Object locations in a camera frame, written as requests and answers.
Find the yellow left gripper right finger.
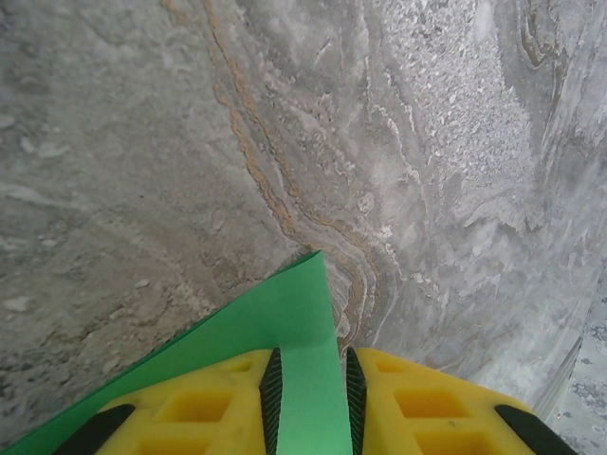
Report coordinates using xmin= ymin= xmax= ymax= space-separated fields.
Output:
xmin=344 ymin=347 xmax=580 ymax=455

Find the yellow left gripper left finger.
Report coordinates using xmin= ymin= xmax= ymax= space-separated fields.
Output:
xmin=61 ymin=347 xmax=285 ymax=455

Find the green paper sheet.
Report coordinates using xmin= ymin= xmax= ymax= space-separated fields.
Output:
xmin=0 ymin=249 xmax=355 ymax=455

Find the aluminium right side rail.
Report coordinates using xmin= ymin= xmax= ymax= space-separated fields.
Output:
xmin=529 ymin=331 xmax=585 ymax=430

